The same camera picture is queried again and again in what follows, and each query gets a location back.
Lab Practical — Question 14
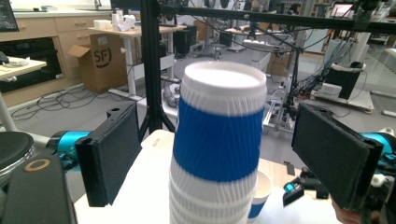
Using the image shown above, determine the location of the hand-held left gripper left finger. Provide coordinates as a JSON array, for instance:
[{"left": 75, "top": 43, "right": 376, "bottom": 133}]
[{"left": 46, "top": 103, "right": 143, "bottom": 208}]

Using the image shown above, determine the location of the brown cardboard box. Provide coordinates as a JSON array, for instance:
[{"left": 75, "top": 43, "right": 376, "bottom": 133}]
[{"left": 66, "top": 32, "right": 129, "bottom": 93}]

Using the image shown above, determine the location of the black metal frame post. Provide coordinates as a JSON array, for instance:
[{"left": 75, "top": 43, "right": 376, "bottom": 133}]
[{"left": 139, "top": 0, "right": 176, "bottom": 135}]

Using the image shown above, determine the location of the blue banded paper cup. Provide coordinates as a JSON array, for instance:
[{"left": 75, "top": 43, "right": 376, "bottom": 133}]
[
  {"left": 247, "top": 170, "right": 273, "bottom": 223},
  {"left": 172, "top": 60, "right": 268, "bottom": 200}
]

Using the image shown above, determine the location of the white table mat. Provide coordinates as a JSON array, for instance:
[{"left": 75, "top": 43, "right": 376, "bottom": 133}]
[{"left": 74, "top": 146, "right": 344, "bottom": 224}]

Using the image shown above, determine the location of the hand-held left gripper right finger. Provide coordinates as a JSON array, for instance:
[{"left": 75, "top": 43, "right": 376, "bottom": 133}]
[{"left": 291, "top": 101, "right": 396, "bottom": 213}]

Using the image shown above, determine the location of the black horizontal frame beam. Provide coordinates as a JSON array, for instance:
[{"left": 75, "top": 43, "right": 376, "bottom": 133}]
[{"left": 162, "top": 5, "right": 396, "bottom": 35}]

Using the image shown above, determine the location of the wooden cabinet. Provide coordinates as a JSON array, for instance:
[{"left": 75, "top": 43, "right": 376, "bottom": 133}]
[{"left": 0, "top": 8, "right": 120, "bottom": 108}]

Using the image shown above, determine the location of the white desk with wooden top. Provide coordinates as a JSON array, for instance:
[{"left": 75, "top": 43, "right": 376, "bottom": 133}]
[{"left": 88, "top": 23, "right": 188, "bottom": 101}]

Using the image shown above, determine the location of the stack of white paper cups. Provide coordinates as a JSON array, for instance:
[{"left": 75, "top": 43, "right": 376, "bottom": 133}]
[{"left": 167, "top": 164, "right": 260, "bottom": 224}]

